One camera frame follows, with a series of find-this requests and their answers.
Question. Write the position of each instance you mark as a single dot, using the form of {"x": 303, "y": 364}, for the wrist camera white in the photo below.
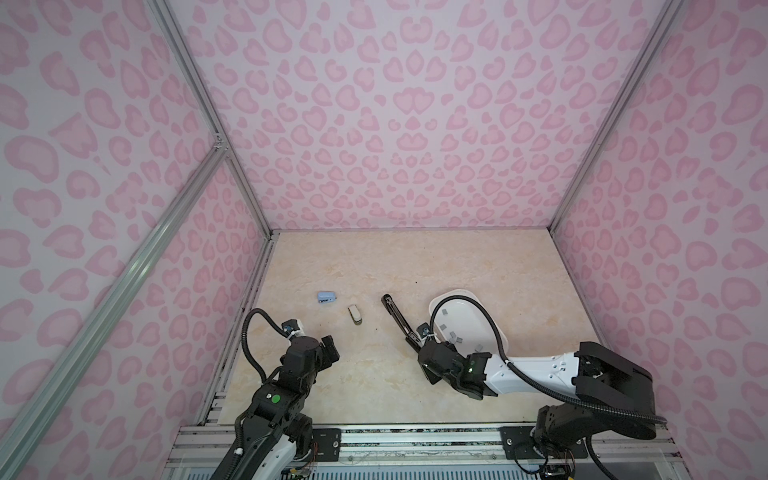
{"x": 292, "y": 328}
{"x": 424, "y": 332}

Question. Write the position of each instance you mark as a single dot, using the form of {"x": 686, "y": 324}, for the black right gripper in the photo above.
{"x": 430, "y": 378}

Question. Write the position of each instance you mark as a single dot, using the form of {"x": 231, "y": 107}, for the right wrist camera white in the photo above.
{"x": 424, "y": 332}

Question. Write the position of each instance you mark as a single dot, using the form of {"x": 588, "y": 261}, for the white plastic tray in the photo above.
{"x": 465, "y": 319}

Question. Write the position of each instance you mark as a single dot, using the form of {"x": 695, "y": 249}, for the blue small stapler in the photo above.
{"x": 324, "y": 297}

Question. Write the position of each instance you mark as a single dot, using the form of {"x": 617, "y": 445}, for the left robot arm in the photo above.
{"x": 272, "y": 432}

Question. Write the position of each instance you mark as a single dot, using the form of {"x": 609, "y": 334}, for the aluminium frame corner post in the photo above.
{"x": 669, "y": 16}
{"x": 172, "y": 31}

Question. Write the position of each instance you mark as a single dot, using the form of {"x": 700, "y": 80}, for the aluminium diagonal frame bar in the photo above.
{"x": 40, "y": 412}

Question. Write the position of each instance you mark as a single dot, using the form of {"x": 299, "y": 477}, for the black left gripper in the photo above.
{"x": 331, "y": 350}

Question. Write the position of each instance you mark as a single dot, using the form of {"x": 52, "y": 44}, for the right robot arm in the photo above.
{"x": 598, "y": 390}

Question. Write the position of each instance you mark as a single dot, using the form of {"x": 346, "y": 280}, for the aluminium frame corner post left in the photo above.
{"x": 172, "y": 31}

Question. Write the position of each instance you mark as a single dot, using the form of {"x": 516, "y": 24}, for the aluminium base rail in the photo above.
{"x": 478, "y": 451}

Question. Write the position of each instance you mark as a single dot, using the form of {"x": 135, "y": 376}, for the aluminium frame corner post right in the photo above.
{"x": 669, "y": 16}

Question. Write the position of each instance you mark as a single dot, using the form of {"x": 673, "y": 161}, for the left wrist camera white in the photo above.
{"x": 292, "y": 328}

